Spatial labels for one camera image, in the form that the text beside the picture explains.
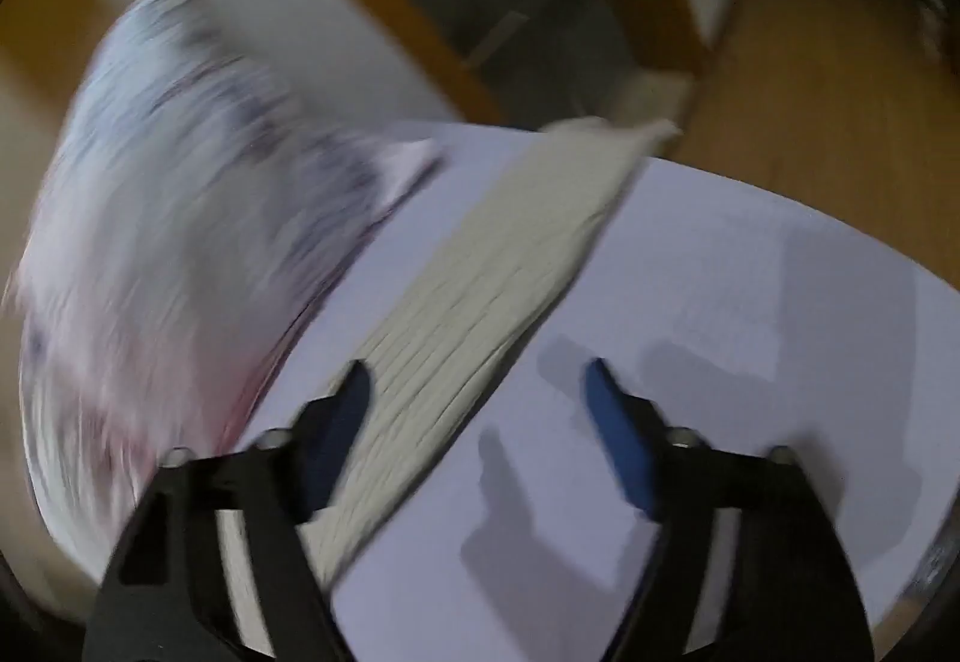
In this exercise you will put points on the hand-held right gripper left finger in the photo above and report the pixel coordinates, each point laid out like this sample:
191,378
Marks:
343,424

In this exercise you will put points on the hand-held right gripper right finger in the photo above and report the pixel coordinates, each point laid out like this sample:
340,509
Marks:
619,424

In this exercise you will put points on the wooden frame furniture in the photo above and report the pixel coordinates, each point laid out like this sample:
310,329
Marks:
450,25

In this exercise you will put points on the beige ribbed knit garment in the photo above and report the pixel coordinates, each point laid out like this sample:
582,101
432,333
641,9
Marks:
480,325

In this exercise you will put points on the white round table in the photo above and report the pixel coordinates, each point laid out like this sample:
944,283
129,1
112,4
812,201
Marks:
637,370

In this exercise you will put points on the white patterned cloth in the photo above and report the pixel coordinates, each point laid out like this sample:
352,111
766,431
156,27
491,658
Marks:
187,257

